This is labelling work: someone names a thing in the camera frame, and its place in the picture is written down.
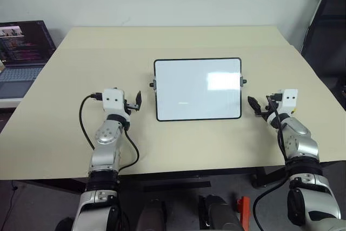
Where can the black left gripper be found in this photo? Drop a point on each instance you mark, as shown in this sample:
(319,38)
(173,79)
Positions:
(131,105)

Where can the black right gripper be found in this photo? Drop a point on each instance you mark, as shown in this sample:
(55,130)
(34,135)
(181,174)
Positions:
(263,113)

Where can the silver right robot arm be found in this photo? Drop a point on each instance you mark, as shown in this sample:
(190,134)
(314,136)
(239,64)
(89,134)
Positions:
(297,131)

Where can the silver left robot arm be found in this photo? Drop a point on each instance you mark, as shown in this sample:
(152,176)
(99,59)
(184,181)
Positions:
(105,133)

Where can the black framed small whiteboard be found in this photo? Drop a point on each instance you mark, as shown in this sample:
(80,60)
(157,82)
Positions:
(194,90)

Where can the orange plastic part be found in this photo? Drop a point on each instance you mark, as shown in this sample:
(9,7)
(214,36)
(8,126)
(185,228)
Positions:
(244,209)

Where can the dark rounded shape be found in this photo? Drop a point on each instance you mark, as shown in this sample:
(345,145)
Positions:
(219,212)

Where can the white side desk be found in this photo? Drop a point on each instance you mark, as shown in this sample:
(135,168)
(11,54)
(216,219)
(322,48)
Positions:
(9,103)

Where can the open grey laptop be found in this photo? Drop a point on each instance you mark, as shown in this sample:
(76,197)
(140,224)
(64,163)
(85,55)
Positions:
(21,44)

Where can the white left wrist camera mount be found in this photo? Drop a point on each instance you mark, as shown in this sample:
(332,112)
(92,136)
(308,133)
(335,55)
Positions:
(113,101)

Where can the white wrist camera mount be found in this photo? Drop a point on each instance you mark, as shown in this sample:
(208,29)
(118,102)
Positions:
(113,101)
(289,99)

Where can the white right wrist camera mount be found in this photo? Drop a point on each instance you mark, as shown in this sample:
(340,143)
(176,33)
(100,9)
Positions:
(289,99)

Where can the black table frame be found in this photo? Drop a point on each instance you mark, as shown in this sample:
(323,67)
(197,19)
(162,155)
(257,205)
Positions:
(175,184)

